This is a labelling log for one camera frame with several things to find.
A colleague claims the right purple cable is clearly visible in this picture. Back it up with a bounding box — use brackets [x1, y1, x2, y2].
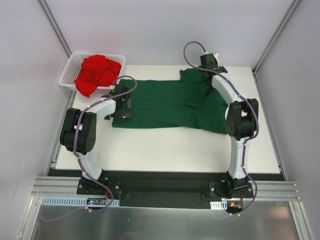
[183, 41, 261, 218]

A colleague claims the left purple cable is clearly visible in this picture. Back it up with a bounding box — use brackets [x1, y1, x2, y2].
[72, 75, 138, 213]

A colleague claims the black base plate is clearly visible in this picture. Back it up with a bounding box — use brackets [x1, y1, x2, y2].
[76, 169, 258, 208]

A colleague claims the right aluminium corner post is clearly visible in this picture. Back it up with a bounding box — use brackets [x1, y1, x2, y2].
[252, 0, 303, 76]

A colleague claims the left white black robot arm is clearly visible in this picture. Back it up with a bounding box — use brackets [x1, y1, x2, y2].
[59, 84, 132, 195]

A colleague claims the green t shirt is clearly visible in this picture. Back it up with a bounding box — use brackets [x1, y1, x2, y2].
[112, 68, 228, 135]

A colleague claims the left aluminium corner post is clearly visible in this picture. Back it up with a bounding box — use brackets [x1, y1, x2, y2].
[37, 0, 72, 58]

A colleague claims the right slotted cable duct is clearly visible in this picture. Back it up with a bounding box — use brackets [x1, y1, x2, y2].
[210, 200, 228, 211]

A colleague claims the red t shirt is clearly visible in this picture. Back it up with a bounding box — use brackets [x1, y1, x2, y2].
[74, 54, 122, 98]

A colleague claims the aluminium corner post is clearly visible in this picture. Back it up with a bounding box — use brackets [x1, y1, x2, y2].
[252, 0, 303, 76]
[37, 0, 72, 58]

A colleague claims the purple cable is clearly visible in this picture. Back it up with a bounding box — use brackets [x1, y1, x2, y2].
[72, 75, 138, 213]
[183, 41, 261, 218]

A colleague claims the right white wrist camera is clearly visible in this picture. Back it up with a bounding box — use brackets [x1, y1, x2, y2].
[204, 52, 220, 66]

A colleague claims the slotted cable duct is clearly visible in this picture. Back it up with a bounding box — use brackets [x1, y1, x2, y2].
[42, 196, 120, 208]
[210, 200, 228, 211]

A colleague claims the left slotted cable duct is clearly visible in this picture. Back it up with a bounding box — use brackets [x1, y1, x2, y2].
[42, 196, 120, 208]

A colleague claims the white plastic basket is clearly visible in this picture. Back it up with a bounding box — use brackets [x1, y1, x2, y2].
[58, 51, 126, 91]

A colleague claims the aluminium rail frame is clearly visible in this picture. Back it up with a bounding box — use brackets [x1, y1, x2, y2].
[31, 167, 302, 202]

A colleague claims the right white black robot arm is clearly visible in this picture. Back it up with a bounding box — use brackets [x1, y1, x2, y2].
[200, 53, 259, 198]

